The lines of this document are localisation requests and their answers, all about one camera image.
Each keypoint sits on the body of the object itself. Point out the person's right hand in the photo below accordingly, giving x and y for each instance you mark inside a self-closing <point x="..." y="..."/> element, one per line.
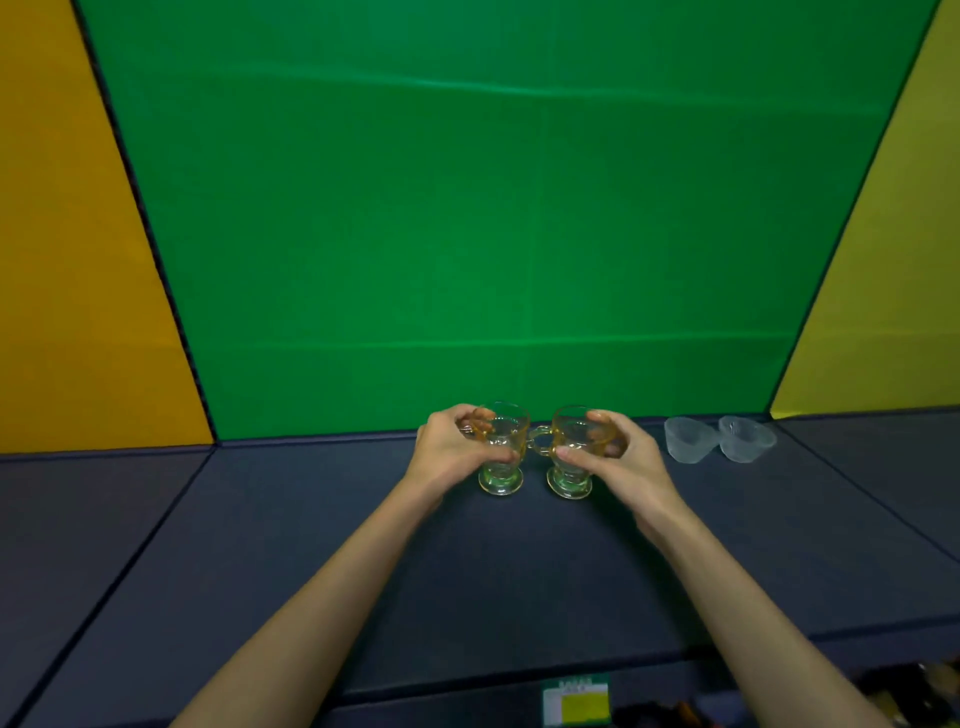
<point x="641" y="480"/>

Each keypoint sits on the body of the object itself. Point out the person's left hand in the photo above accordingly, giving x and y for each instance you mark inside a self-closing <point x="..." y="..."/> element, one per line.
<point x="442" y="457"/>

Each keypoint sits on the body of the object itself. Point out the ribbed small glass bowl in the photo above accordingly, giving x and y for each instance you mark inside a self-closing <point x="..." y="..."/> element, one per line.
<point x="690" y="442"/>
<point x="750" y="442"/>

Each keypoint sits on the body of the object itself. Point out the person's left forearm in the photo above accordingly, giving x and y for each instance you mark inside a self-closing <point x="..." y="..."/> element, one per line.
<point x="315" y="622"/>

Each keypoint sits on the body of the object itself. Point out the person's right forearm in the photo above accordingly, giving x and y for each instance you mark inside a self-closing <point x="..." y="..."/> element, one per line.
<point x="765" y="637"/>

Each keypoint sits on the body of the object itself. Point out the green back panel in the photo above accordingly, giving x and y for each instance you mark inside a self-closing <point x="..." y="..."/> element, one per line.
<point x="487" y="225"/>

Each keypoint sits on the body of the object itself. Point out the green yellow price label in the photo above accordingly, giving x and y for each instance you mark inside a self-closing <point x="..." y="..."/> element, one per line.
<point x="576" y="709"/>

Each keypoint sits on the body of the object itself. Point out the group of red-capped bottles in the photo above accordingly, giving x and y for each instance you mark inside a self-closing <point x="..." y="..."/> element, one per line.
<point x="679" y="716"/>

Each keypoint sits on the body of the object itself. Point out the pale yellow back panel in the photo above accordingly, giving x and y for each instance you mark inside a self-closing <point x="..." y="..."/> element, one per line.
<point x="885" y="300"/>

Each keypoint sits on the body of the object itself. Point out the group of dark jugs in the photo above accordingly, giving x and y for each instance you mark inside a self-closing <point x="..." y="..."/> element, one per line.
<point x="930" y="682"/>

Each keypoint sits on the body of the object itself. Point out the orange back panel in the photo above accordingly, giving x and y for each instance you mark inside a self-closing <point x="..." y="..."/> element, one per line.
<point x="75" y="262"/>

